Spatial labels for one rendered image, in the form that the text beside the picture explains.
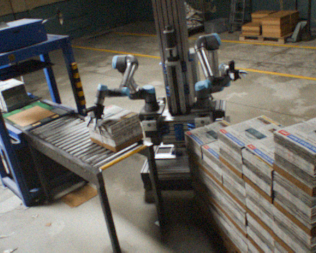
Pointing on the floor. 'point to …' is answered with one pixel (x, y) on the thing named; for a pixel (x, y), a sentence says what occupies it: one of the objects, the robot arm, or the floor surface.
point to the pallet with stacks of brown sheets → (271, 26)
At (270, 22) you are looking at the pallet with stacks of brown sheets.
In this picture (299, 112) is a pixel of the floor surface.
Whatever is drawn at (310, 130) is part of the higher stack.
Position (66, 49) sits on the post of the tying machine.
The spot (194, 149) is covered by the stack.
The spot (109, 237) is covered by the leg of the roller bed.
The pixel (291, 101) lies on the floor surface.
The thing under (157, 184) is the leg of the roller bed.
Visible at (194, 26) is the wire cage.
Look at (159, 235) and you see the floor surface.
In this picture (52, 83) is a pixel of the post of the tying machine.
